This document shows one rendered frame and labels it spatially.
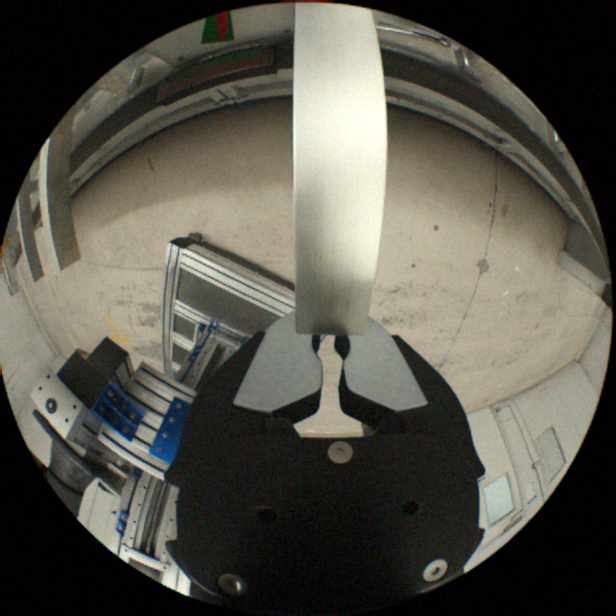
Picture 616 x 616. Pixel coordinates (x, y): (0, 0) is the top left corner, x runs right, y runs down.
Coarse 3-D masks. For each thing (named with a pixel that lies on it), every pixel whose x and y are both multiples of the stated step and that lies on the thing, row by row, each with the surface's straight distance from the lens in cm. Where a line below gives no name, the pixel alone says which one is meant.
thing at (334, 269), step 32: (320, 32) 10; (352, 32) 10; (320, 64) 8; (352, 64) 8; (320, 96) 7; (352, 96) 8; (384, 96) 8; (320, 128) 7; (352, 128) 7; (384, 128) 7; (320, 160) 7; (352, 160) 7; (384, 160) 7; (320, 192) 7; (352, 192) 7; (384, 192) 7; (320, 224) 7; (352, 224) 7; (320, 256) 7; (352, 256) 7; (320, 288) 7; (352, 288) 7; (320, 320) 8; (352, 320) 8
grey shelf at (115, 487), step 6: (114, 462) 340; (114, 468) 292; (120, 468) 347; (126, 468) 339; (126, 474) 315; (102, 480) 325; (108, 480) 345; (120, 480) 343; (108, 486) 311; (114, 486) 337; (120, 486) 342; (114, 492) 286; (120, 492) 319
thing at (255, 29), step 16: (240, 16) 31; (256, 16) 31; (272, 16) 31; (288, 16) 31; (176, 32) 32; (192, 32) 32; (240, 32) 33; (256, 32) 33; (272, 32) 33; (288, 32) 33; (144, 48) 34; (160, 48) 35; (176, 48) 35; (192, 48) 35; (208, 48) 35; (176, 64) 38
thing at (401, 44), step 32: (384, 32) 36; (160, 64) 42; (192, 64) 36; (288, 64) 37; (384, 64) 36; (416, 64) 36; (448, 64) 38; (128, 96) 44; (448, 96) 43; (480, 96) 42; (512, 96) 48; (96, 128) 51; (512, 128) 50; (544, 128) 56; (544, 160) 62; (576, 192) 77
